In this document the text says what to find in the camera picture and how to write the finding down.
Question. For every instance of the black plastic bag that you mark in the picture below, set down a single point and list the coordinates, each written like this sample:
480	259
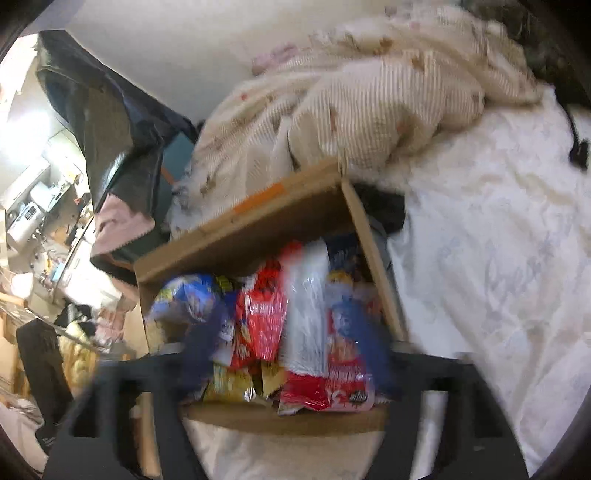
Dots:
121	130

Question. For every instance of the yellow chip bag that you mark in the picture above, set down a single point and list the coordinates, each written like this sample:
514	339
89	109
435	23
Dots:
258	383

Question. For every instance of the pink 35 snack packet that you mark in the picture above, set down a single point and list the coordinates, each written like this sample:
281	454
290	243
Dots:
348	386

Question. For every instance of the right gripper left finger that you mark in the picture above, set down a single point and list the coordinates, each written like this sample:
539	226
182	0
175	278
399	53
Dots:
131	409

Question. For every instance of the brown cardboard box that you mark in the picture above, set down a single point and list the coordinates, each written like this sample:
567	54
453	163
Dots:
317	203

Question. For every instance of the pink towel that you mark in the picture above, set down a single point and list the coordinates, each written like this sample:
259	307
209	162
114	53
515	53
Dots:
116	225

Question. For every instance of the white red chicken snack bag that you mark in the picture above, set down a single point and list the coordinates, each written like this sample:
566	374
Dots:
304	342

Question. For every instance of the checkered beige quilt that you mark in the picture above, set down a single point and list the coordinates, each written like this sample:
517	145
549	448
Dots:
360	94

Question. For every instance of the white floral bed sheet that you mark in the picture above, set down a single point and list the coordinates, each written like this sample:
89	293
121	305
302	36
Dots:
494	260

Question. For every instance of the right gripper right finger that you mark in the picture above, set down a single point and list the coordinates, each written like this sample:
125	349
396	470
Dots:
438	405

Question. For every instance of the blue white snack bag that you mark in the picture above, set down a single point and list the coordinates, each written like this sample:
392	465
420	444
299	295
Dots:
187	301

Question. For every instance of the dark camouflage garment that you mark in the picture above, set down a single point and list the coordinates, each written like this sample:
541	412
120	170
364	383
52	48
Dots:
545	58

